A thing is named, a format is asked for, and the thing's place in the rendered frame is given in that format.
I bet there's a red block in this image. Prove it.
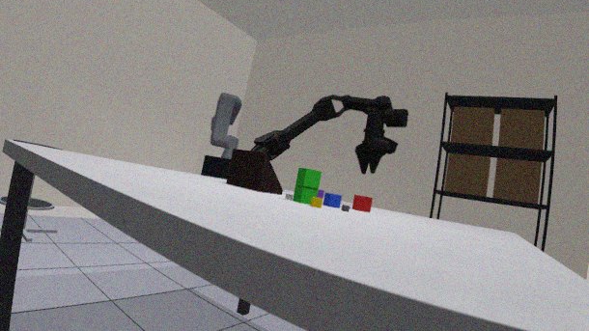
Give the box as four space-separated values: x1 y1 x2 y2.
352 195 372 212

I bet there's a small yellow block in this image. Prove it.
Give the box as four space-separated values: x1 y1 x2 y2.
310 197 323 207

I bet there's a blue block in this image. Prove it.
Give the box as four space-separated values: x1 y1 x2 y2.
323 193 342 208

